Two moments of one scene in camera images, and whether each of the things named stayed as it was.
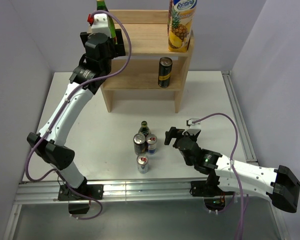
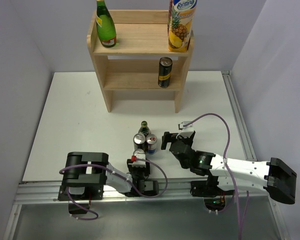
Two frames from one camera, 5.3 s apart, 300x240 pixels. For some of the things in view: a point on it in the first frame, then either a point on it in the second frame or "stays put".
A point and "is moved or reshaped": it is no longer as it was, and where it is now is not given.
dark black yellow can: x=164 y=72 stays put
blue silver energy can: x=151 y=140 stays put
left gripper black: x=116 y=50 -> x=146 y=170
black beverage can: x=139 y=143 stays put
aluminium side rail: x=245 y=142 stays put
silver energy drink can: x=143 y=164 is moved or reshaped
